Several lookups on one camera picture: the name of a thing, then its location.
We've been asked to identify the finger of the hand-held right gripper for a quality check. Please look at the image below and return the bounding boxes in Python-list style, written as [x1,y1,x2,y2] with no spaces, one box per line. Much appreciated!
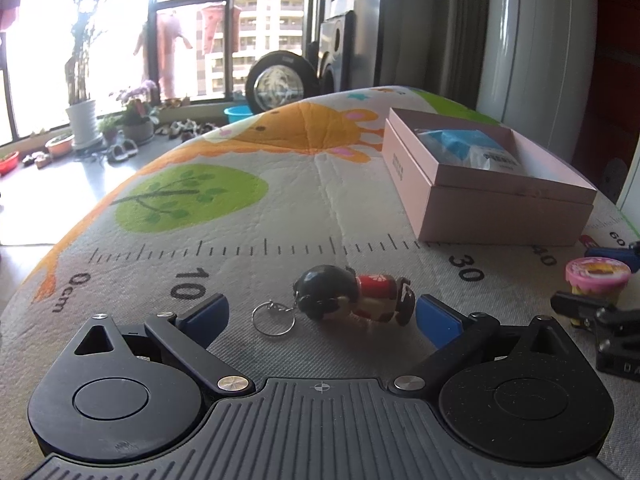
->
[585,242,640,273]
[550,292,640,356]

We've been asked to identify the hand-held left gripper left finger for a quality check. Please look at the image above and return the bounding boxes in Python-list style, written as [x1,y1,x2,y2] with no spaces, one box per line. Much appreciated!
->
[74,294,253,393]

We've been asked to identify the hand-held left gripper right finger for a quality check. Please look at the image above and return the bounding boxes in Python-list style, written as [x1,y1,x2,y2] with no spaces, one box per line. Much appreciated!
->
[394,294,571,393]

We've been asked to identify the pink toy cup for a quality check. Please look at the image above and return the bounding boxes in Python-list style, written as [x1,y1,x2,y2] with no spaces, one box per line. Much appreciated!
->
[565,255,632,306]

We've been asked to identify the doll keychain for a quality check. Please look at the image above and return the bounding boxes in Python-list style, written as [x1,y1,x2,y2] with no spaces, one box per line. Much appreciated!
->
[251,265,416,339]

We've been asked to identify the pink cardboard box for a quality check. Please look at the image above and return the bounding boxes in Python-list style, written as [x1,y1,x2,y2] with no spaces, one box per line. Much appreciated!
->
[382,106,599,247]

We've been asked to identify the blue white packet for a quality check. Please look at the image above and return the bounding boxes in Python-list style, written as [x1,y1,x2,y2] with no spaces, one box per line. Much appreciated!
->
[414,127,532,177]

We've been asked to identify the printed cartoon mat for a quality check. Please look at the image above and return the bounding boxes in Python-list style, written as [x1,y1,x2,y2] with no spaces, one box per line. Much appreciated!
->
[0,85,640,480]

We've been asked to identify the white sandals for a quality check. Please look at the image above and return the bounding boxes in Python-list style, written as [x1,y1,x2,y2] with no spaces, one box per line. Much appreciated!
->
[107,140,141,163]

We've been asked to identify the pile of shoes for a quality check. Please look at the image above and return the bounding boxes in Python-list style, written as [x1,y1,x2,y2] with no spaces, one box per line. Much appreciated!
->
[155,119,223,140]

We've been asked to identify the dark red wooden cabinet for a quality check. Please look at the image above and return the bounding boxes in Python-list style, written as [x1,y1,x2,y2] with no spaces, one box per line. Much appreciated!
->
[590,0,640,211]

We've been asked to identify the white appliance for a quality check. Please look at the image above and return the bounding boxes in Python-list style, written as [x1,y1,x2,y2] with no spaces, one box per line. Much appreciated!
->
[477,0,601,171]

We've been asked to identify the small green potted plant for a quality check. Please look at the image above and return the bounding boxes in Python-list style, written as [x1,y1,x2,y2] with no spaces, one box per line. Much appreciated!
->
[97,115,123,143]

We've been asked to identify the flowering potted plant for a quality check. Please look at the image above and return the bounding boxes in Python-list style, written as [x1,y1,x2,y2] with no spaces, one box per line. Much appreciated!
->
[112,80,161,143]

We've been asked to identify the pink basin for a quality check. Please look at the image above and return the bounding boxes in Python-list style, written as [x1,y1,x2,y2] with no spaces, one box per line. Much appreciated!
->
[46,132,75,157]

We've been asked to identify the tall plant in white pot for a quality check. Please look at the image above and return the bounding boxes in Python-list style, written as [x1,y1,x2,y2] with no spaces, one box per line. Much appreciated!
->
[62,0,108,146]

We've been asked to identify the hanging orange clothes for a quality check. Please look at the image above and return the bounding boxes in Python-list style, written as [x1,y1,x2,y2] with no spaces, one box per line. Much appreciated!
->
[132,2,226,98]

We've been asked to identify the grey speaker cabinet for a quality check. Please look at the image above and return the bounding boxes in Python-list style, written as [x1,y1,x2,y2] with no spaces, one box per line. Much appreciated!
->
[307,10,358,96]

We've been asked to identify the grey curtain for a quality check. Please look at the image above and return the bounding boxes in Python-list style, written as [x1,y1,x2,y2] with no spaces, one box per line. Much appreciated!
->
[377,0,493,111]

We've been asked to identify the hanging dark clothes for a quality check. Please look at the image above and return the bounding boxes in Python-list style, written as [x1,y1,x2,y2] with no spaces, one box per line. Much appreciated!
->
[0,0,31,31]

